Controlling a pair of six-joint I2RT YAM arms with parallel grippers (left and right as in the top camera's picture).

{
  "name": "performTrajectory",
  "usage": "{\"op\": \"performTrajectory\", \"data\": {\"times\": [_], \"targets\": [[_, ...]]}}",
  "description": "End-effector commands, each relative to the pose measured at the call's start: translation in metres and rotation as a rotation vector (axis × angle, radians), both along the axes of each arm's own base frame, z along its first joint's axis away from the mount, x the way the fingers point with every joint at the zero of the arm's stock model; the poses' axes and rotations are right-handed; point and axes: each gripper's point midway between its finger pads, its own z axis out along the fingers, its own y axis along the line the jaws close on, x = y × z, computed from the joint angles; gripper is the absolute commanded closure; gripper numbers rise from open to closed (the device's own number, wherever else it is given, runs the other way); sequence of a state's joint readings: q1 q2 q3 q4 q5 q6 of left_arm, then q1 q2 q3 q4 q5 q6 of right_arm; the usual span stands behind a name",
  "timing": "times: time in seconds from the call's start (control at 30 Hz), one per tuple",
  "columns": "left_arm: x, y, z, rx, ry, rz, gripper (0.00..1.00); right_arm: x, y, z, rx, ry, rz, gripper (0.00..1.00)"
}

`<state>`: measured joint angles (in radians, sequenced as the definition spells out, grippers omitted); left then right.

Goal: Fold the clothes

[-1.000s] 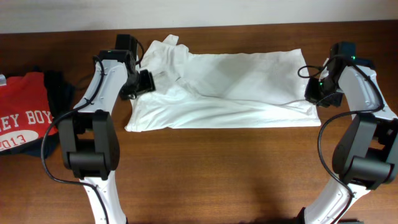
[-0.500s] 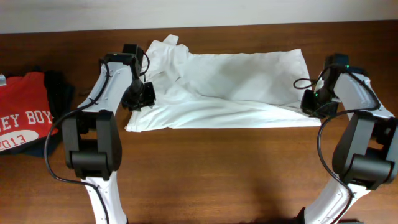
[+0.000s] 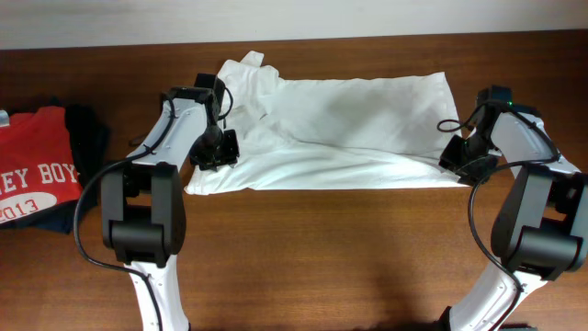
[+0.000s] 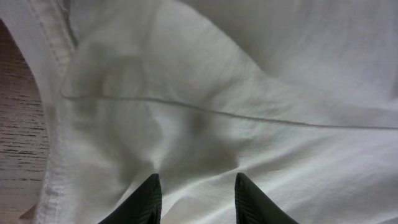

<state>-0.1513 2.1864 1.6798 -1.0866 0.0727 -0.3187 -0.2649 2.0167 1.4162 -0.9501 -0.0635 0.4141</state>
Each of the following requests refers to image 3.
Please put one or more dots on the dark navy folded clothes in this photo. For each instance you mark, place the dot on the dark navy folded clothes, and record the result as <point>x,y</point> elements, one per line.
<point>88,140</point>

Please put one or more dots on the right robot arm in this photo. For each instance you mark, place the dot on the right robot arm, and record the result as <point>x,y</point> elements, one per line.
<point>541,230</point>

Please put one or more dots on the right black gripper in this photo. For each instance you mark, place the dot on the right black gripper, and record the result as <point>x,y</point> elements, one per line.
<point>449,158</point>

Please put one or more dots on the red printed folded t-shirt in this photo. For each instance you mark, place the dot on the red printed folded t-shirt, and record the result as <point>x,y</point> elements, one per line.
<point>37,166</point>

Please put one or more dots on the white t-shirt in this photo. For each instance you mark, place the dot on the white t-shirt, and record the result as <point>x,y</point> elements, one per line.
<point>331,134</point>

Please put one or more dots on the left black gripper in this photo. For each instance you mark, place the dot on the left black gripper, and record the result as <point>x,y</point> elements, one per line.
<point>229,152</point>

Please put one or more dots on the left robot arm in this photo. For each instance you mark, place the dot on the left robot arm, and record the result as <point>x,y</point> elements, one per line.
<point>144,219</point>

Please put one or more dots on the grey folded garment edge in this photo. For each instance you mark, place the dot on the grey folded garment edge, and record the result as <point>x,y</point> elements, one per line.
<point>4,119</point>

